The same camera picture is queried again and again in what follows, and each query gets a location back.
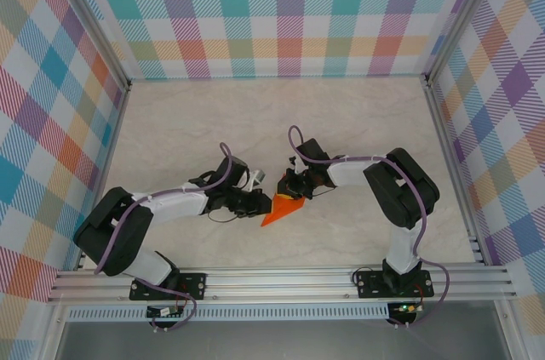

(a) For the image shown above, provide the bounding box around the orange paper sheet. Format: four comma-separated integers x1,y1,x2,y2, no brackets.
260,191,307,229

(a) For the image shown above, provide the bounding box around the grey metal sheet panel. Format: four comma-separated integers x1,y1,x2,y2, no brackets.
54,319,512,360

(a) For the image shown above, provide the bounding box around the small black controller board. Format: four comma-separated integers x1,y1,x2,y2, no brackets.
146,304,184,318

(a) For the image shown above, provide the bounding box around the small controller board green light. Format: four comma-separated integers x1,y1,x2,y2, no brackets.
393,302,422,317

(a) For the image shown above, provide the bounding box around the thin black left gripper wire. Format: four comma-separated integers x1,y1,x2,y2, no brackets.
208,210,242,225

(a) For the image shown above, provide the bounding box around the aluminium extrusion mounting rail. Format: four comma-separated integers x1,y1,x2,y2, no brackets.
49,264,519,305

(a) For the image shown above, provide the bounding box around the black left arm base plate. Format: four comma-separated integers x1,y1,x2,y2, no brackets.
129,272,208,301

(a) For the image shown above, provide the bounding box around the slotted grey cable duct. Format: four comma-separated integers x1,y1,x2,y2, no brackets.
67,307,391,322

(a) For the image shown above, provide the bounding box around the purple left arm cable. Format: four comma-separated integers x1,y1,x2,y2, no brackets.
93,142,235,333

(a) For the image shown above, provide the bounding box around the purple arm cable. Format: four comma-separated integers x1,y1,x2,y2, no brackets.
288,124,451,330
93,142,235,333

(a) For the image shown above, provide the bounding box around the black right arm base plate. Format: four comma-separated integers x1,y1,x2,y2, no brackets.
353,270,433,300

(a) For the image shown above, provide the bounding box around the aluminium side rail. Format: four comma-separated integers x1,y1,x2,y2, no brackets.
419,77,489,267
74,83,131,271

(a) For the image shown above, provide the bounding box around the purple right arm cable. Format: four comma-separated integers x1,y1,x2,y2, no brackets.
288,124,451,330

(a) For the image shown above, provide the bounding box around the aluminium frame post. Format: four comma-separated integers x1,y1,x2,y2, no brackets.
46,0,133,93
421,0,508,89

